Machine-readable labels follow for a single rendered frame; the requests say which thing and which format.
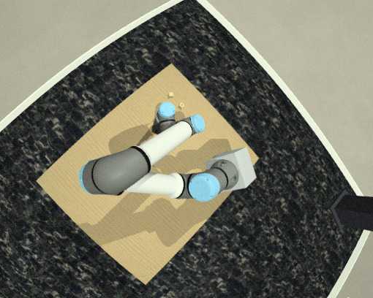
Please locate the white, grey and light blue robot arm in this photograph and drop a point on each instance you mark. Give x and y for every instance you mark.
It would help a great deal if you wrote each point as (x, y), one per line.
(129, 170)

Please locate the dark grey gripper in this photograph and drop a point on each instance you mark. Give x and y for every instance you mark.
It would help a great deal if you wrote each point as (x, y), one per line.
(156, 126)

